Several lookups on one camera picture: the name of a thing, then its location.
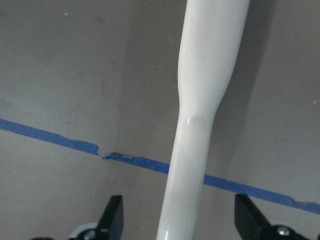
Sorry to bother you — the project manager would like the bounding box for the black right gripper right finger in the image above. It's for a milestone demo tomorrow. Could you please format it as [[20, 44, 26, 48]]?
[[234, 194, 306, 240]]

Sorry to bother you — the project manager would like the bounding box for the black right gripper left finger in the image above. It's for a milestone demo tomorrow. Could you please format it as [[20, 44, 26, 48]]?
[[69, 195, 124, 240]]

